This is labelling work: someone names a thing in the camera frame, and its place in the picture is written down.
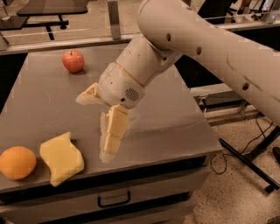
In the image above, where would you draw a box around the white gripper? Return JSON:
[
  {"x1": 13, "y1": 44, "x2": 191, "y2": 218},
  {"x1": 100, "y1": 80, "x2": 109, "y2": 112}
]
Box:
[{"x1": 76, "y1": 62, "x2": 145, "y2": 163}]

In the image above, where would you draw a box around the yellow sponge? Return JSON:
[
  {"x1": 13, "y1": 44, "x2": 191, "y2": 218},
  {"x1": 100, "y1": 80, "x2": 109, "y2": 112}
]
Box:
[{"x1": 39, "y1": 132, "x2": 85, "y2": 187}]

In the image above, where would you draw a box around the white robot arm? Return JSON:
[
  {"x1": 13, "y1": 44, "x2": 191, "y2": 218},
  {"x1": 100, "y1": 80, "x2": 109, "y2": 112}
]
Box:
[{"x1": 76, "y1": 0, "x2": 280, "y2": 163}]

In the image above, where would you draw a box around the red apple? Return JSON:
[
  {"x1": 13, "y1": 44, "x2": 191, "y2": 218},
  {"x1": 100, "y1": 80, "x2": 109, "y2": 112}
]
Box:
[{"x1": 62, "y1": 50, "x2": 85, "y2": 73}]

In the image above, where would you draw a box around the orange fruit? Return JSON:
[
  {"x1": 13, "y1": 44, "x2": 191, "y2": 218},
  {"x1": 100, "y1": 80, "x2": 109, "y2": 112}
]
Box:
[{"x1": 0, "y1": 146, "x2": 37, "y2": 180}]

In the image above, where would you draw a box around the grey cabinet drawer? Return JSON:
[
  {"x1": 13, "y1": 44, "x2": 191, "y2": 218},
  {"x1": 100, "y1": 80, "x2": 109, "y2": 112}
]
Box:
[{"x1": 1, "y1": 166, "x2": 209, "y2": 224}]

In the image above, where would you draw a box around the dark background table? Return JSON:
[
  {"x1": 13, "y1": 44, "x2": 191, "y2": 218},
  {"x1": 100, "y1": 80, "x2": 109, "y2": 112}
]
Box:
[{"x1": 0, "y1": 0, "x2": 89, "y2": 40}]

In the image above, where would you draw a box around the black office chair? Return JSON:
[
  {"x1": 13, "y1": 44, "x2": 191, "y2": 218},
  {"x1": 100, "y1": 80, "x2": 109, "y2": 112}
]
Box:
[{"x1": 198, "y1": 0, "x2": 237, "y2": 25}]

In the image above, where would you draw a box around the black stand leg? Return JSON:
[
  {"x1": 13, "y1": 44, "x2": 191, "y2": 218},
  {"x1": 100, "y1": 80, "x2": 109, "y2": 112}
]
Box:
[{"x1": 219, "y1": 126, "x2": 280, "y2": 193}]

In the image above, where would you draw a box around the black drawer handle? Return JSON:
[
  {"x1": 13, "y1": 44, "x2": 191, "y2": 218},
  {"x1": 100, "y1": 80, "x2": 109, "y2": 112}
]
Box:
[{"x1": 97, "y1": 190, "x2": 131, "y2": 208}]

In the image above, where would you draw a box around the grey metal post left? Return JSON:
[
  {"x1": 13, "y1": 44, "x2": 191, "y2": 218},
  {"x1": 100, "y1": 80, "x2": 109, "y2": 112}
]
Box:
[{"x1": 108, "y1": 0, "x2": 121, "y2": 40}]

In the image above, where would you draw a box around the grey metal rail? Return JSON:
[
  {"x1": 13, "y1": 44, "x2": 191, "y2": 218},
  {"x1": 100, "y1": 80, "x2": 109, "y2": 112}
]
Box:
[{"x1": 0, "y1": 20, "x2": 280, "y2": 55}]

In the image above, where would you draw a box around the black cable on floor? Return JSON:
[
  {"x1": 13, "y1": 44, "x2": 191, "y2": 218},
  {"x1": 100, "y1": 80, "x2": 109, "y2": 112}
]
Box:
[{"x1": 209, "y1": 112, "x2": 275, "y2": 176}]

